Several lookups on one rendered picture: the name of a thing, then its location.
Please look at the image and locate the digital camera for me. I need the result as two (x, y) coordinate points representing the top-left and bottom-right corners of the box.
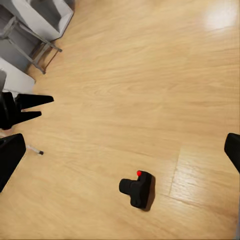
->
(119, 170), (152, 209)

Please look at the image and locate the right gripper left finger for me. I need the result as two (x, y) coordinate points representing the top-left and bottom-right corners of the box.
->
(0, 133), (27, 193)

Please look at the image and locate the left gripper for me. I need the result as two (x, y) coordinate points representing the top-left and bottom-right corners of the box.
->
(0, 90), (53, 130)

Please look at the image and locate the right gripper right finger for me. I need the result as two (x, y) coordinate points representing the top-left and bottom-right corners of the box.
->
(224, 133), (240, 173)

